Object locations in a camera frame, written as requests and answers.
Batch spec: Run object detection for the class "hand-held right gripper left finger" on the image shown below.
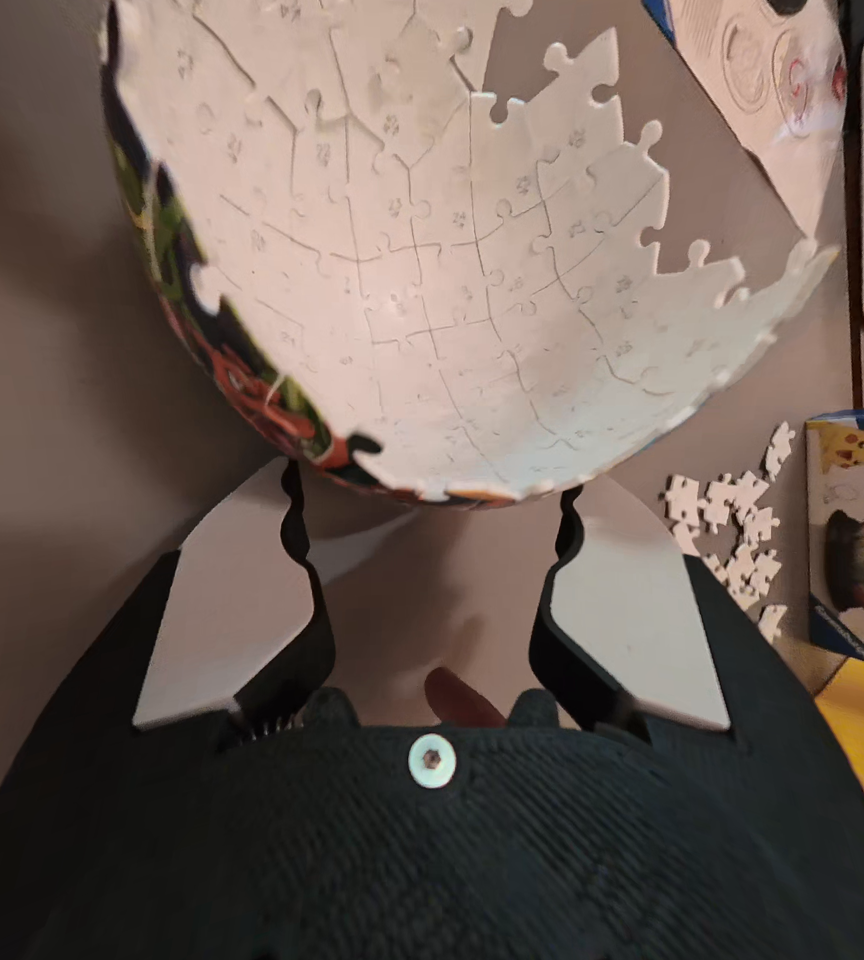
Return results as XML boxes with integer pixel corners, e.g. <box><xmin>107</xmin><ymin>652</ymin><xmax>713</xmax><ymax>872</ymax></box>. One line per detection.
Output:
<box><xmin>132</xmin><ymin>457</ymin><xmax>337</xmax><ymax>730</ymax></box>

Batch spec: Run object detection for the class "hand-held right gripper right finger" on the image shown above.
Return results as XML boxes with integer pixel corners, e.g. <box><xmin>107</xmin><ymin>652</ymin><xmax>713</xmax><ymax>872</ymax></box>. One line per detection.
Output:
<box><xmin>528</xmin><ymin>472</ymin><xmax>731</xmax><ymax>734</ymax></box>

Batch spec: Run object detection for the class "person's right hand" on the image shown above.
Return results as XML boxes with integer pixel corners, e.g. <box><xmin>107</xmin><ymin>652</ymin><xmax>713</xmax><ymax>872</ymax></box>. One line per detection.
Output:
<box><xmin>424</xmin><ymin>667</ymin><xmax>509</xmax><ymax>729</ymax></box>

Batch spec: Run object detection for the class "puzzle instruction leaflet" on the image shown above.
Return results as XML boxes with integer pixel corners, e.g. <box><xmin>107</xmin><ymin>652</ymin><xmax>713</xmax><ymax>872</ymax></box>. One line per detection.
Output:
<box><xmin>642</xmin><ymin>0</ymin><xmax>849</xmax><ymax>241</ymax></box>

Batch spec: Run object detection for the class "pile of white puzzle pieces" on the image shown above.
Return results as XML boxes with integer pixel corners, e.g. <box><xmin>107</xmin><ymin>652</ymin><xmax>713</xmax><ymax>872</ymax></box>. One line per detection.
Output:
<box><xmin>660</xmin><ymin>421</ymin><xmax>796</xmax><ymax>646</ymax></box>

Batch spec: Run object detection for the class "blue printed puzzle box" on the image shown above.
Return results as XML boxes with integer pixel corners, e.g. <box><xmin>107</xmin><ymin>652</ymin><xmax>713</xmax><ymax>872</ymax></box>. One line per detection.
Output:
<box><xmin>805</xmin><ymin>405</ymin><xmax>864</xmax><ymax>665</ymax></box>

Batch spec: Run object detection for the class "colourful puzzle ball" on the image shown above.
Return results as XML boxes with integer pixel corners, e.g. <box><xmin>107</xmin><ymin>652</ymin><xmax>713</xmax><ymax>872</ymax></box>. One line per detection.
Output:
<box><xmin>98</xmin><ymin>0</ymin><xmax>841</xmax><ymax>513</ymax></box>

